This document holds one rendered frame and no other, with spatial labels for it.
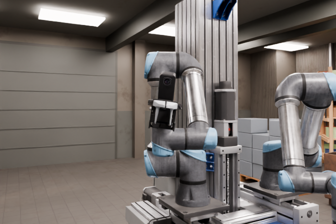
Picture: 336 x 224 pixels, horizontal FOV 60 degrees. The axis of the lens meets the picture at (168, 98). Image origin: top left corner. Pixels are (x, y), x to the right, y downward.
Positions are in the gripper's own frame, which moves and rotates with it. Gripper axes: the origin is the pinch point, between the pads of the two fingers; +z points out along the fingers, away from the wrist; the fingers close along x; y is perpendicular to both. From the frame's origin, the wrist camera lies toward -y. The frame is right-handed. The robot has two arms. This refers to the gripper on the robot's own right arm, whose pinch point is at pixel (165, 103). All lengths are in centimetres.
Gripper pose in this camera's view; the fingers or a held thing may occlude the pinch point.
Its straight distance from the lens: 69.8
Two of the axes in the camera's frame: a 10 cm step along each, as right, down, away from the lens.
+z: 0.3, -0.2, -10.0
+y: -1.4, 9.9, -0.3
